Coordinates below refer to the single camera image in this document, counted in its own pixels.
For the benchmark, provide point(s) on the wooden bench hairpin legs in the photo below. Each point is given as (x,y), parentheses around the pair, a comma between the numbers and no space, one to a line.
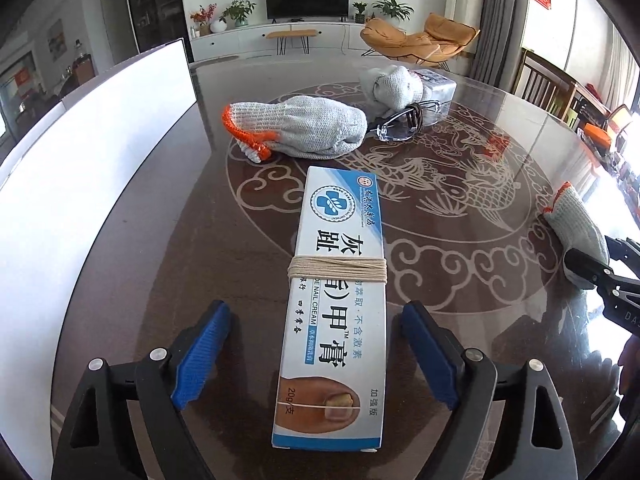
(291,33)

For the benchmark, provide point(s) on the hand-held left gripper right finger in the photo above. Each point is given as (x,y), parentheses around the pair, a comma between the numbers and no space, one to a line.
(427,355)

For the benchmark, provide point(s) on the small potted plant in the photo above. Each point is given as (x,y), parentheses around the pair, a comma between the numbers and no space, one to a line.
(359,8)

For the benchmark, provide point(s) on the blue white cream box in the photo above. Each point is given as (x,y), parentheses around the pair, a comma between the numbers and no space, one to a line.
(335,310)

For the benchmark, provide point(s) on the dining table with chairs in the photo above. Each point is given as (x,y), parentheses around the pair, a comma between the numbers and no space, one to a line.
(80,70)

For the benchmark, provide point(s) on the large leafy potted plant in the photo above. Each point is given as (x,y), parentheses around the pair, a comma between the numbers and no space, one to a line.
(392,7)

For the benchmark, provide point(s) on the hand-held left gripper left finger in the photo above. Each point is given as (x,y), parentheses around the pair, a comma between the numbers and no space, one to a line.
(200,355)

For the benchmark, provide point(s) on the white cardboard box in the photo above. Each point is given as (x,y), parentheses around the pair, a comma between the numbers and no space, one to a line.
(100,185)

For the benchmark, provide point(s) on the grey curtain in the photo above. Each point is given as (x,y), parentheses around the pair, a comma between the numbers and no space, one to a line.
(500,20)

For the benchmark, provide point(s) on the safety glasses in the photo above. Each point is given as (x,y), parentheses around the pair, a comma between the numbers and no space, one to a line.
(400,130)

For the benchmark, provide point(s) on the white knit glove orange cuff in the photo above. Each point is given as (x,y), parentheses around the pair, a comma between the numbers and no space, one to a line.
(395,85)
(580,225)
(310,127)

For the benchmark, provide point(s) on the white round vase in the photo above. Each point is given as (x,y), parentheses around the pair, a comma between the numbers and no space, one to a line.
(218,26)

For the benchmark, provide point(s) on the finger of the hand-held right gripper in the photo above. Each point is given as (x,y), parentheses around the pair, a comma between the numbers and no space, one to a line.
(587,266)
(625,249)

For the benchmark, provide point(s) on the dark glass display cabinet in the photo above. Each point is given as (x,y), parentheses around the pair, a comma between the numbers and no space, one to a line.
(155,5)

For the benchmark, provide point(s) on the clear plastic case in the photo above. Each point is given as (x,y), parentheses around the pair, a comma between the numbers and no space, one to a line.
(442,90)

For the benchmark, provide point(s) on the orange lounge chair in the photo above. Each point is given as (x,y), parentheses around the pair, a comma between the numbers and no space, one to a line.
(400,40)

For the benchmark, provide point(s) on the green potted plant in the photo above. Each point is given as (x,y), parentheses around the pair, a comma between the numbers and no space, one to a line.
(239,10)

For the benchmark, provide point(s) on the red flower arrangement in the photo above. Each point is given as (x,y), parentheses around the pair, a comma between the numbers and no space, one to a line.
(202,15)

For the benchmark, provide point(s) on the wooden chair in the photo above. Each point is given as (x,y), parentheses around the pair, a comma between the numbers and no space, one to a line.
(542,80)

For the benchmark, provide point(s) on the framed painting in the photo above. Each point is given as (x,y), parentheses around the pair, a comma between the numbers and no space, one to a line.
(56,40)

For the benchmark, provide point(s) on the white TV cabinet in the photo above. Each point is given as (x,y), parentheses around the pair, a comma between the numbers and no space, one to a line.
(235,42)

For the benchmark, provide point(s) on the red door banner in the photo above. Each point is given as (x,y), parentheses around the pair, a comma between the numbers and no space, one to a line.
(22,77)

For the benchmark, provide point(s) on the orange box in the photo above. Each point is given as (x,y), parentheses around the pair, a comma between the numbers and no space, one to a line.
(600,135)

